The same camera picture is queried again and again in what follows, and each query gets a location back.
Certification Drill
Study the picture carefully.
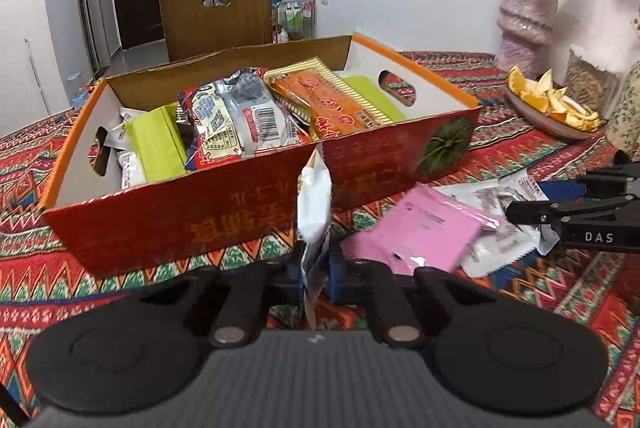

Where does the storage rack with bottles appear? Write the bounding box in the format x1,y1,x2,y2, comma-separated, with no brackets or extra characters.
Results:
272,0,316,43

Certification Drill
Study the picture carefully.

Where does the red patterned tablecloth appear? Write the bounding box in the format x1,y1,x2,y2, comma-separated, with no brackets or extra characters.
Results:
0,50,640,428

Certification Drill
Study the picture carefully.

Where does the pink snack packet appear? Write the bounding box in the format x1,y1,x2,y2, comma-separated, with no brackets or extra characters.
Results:
340,184,507,277

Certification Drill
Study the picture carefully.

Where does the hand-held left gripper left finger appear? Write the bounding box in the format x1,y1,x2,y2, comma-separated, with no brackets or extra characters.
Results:
117,240,308,350

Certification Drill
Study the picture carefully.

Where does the long orange snack packet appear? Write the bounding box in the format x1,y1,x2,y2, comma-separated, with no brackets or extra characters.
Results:
263,56,396,141

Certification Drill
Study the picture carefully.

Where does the white foil snack packet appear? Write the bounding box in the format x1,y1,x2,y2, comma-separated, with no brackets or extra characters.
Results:
296,147,333,328

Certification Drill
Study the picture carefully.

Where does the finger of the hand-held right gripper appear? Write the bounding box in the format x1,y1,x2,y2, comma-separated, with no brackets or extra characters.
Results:
539,150,640,203
505,199,569,225

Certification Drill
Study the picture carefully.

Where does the red cardboard box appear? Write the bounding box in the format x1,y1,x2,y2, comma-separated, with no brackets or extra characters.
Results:
39,32,483,279

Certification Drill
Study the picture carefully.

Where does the white pole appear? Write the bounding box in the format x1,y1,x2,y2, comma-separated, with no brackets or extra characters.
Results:
24,38,53,116

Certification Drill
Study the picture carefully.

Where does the black cable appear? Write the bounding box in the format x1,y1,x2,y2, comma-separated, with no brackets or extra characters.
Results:
0,380,30,428

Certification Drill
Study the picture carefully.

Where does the red and white snack packet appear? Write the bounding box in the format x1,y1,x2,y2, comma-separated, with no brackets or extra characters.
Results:
177,68,312,171

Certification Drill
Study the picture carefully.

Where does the green snack packet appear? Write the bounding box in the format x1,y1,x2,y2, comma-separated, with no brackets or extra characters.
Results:
123,104,188,183
342,75,407,123

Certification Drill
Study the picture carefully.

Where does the brown chair back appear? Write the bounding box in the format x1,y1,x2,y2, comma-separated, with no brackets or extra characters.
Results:
157,0,273,62

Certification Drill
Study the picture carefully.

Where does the pink ribbed vase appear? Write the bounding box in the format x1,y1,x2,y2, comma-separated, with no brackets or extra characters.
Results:
497,0,560,81

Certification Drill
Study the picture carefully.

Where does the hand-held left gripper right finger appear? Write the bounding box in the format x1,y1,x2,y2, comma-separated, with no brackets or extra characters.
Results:
327,252,503,351

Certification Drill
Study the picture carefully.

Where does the floral print vase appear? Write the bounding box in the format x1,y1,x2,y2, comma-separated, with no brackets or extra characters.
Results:
606,60,640,159

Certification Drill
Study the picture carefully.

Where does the brown plate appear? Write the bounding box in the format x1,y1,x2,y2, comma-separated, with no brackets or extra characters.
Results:
504,88,603,141

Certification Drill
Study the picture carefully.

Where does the glass jar of grains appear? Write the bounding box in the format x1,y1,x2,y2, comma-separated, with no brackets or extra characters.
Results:
565,44,623,119

